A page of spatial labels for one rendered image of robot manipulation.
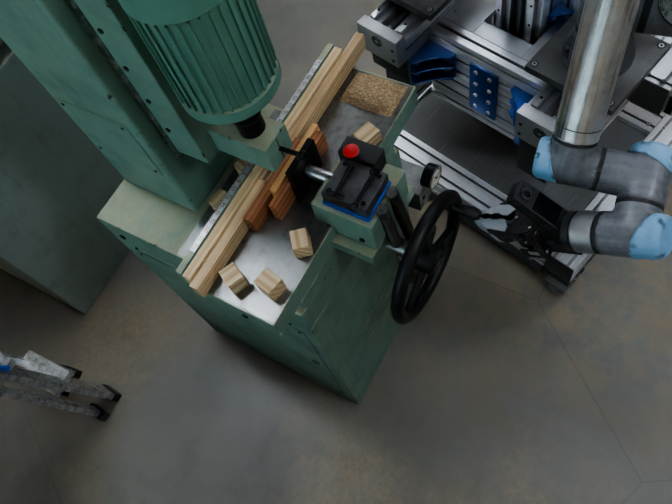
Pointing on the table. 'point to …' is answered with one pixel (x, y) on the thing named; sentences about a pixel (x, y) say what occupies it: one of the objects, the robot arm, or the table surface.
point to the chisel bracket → (266, 152)
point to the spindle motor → (210, 54)
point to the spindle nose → (250, 128)
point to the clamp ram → (306, 170)
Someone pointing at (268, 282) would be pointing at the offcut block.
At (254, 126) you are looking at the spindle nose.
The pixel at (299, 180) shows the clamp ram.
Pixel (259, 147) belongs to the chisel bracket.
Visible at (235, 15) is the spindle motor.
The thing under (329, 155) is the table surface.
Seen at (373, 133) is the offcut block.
